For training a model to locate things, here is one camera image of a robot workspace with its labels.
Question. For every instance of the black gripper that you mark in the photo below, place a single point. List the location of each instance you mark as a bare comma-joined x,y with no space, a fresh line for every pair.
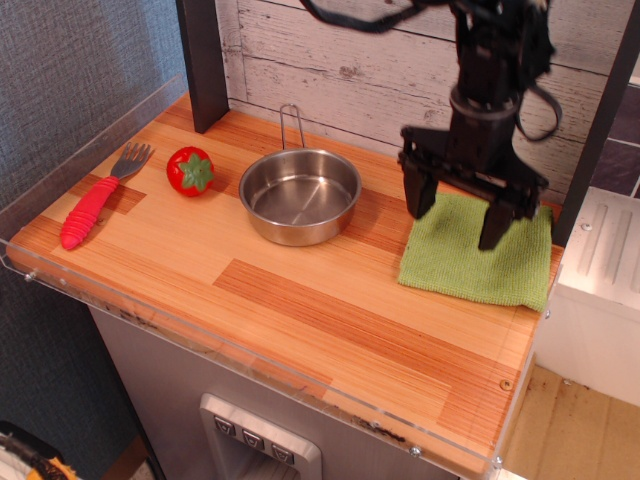
475,154

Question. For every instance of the green towel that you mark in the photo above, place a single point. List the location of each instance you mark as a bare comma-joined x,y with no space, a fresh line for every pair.
442,255

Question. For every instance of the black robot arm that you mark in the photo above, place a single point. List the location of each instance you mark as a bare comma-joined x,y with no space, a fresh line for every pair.
503,47

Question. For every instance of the stainless steel pot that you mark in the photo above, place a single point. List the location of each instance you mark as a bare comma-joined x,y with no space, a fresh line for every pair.
300,196

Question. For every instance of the white plastic side unit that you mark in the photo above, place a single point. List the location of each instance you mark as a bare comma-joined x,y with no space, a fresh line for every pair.
590,332

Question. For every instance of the red toy tomato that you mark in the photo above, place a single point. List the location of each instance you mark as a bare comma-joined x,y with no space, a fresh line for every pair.
190,171

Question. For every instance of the silver dispenser button panel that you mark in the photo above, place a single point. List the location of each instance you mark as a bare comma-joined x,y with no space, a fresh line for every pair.
246,446

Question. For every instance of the grey toy cabinet front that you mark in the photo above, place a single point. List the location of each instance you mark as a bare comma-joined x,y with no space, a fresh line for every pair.
166,380

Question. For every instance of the yellow black object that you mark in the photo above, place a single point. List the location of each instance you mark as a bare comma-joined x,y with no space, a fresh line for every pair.
21,461

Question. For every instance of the dark right frame post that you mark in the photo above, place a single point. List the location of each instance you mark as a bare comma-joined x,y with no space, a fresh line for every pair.
609,104

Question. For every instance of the dark frame post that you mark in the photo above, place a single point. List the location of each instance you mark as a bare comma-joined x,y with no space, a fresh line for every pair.
203,57
609,104

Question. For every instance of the dark left frame post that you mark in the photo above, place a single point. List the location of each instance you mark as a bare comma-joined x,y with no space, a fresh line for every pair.
203,57

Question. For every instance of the red handled toy fork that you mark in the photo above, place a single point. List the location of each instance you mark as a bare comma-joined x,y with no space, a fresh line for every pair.
82,218

